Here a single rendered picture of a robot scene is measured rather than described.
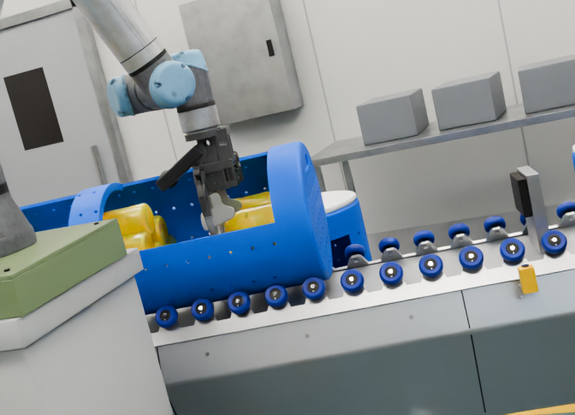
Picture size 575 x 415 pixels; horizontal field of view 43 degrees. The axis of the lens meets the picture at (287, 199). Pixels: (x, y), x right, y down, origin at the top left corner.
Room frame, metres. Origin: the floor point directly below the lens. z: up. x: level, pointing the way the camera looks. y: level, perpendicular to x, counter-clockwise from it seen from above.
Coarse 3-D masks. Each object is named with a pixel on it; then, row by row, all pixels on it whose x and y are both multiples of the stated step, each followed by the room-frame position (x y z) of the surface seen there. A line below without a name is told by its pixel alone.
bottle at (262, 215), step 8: (248, 208) 1.43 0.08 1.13; (256, 208) 1.42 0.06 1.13; (264, 208) 1.41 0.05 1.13; (240, 216) 1.41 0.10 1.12; (248, 216) 1.40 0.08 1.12; (256, 216) 1.40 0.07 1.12; (264, 216) 1.39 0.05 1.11; (272, 216) 1.39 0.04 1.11; (224, 224) 1.42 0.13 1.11; (232, 224) 1.41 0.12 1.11; (240, 224) 1.40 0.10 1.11; (248, 224) 1.40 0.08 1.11; (256, 224) 1.39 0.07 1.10; (224, 232) 1.42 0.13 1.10
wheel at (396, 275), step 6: (384, 264) 1.35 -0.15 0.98; (390, 264) 1.34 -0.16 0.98; (396, 264) 1.34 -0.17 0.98; (384, 270) 1.34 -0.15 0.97; (390, 270) 1.33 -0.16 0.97; (396, 270) 1.33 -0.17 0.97; (402, 270) 1.33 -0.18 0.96; (384, 276) 1.33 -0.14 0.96; (390, 276) 1.33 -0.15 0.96; (396, 276) 1.33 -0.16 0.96; (402, 276) 1.33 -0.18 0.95; (384, 282) 1.33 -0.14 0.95; (390, 282) 1.32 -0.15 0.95; (396, 282) 1.33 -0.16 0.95
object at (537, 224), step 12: (528, 168) 1.42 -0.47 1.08; (516, 180) 1.37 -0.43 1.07; (528, 180) 1.35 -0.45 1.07; (516, 192) 1.39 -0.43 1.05; (528, 192) 1.35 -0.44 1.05; (540, 192) 1.34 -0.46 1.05; (516, 204) 1.42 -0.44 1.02; (528, 204) 1.35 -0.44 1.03; (540, 204) 1.35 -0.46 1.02; (528, 216) 1.36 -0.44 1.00; (540, 216) 1.35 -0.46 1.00; (528, 228) 1.43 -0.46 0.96; (540, 228) 1.35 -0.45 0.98; (540, 240) 1.35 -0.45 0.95; (540, 252) 1.35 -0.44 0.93
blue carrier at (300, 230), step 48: (288, 144) 1.45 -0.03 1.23; (96, 192) 1.49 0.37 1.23; (144, 192) 1.61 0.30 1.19; (192, 192) 1.61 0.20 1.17; (240, 192) 1.61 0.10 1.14; (288, 192) 1.34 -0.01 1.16; (192, 240) 1.36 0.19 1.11; (240, 240) 1.34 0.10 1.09; (288, 240) 1.33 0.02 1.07; (144, 288) 1.39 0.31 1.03; (192, 288) 1.39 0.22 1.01; (240, 288) 1.39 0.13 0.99
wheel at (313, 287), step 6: (312, 276) 1.37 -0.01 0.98; (306, 282) 1.37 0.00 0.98; (312, 282) 1.36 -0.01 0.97; (318, 282) 1.36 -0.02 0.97; (306, 288) 1.36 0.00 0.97; (312, 288) 1.36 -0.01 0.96; (318, 288) 1.35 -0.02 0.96; (324, 288) 1.35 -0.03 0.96; (306, 294) 1.35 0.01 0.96; (312, 294) 1.35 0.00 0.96; (318, 294) 1.35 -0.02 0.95
